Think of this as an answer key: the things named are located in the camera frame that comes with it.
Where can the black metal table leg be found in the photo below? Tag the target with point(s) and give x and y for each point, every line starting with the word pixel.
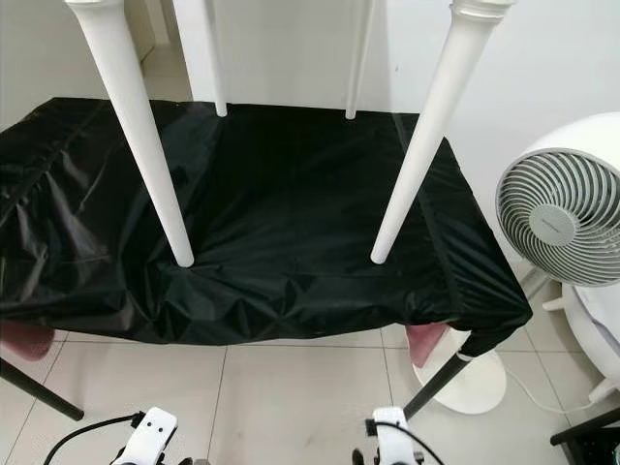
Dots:
pixel 436 383
pixel 44 389

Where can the black table cloth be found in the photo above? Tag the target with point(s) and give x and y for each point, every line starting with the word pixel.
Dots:
pixel 291 213

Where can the black metal rack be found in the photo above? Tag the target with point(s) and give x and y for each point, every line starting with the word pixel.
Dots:
pixel 586 434

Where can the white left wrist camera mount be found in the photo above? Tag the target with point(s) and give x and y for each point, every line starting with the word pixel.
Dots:
pixel 153 434

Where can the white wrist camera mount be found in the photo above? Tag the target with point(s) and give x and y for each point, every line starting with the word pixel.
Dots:
pixel 153 434
pixel 389 438

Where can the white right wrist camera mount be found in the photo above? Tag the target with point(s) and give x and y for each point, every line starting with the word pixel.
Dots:
pixel 389 438

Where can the white pedestal fan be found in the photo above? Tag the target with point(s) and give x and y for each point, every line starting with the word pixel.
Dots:
pixel 557 203

